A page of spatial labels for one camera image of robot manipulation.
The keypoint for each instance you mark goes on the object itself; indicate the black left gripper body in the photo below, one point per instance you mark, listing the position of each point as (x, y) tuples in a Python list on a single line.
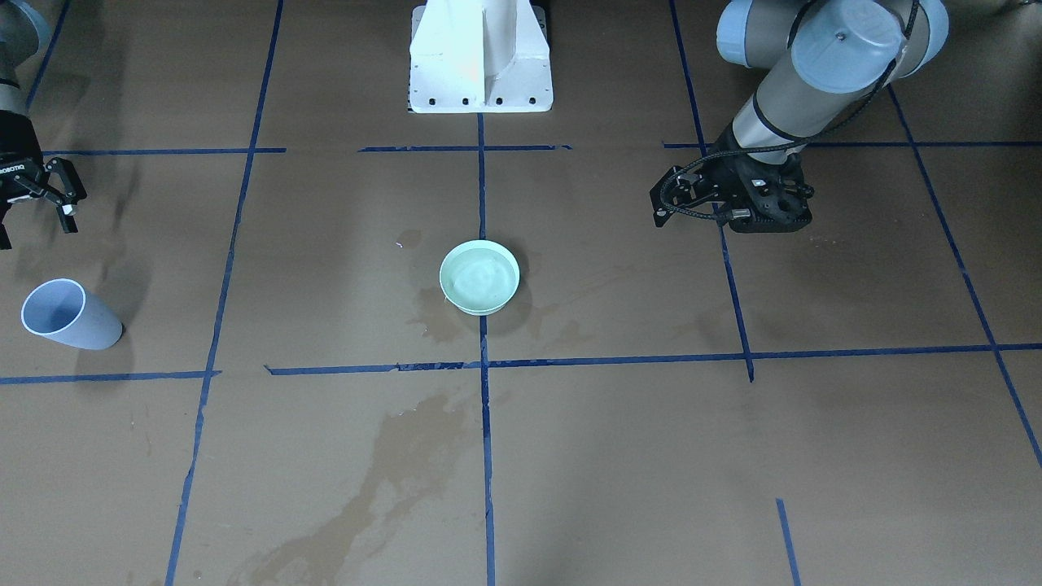
[(724, 174)]

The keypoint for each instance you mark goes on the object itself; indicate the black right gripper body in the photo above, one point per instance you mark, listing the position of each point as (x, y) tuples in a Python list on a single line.
[(16, 155)]

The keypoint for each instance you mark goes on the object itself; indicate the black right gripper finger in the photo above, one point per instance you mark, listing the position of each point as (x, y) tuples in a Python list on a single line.
[(65, 190), (5, 241)]

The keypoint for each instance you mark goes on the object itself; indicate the blue plastic cup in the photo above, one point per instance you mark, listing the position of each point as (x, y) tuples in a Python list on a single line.
[(62, 310)]

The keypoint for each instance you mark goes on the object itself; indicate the green bowl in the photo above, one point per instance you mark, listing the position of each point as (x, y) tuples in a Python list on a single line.
[(479, 277)]

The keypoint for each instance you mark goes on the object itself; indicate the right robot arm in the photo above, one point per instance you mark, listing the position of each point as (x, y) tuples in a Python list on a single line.
[(23, 34)]

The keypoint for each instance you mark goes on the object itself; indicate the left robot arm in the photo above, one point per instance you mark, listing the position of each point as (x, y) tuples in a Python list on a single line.
[(820, 57)]

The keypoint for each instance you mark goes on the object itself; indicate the white pedestal column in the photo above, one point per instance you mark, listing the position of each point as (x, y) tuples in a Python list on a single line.
[(479, 56)]

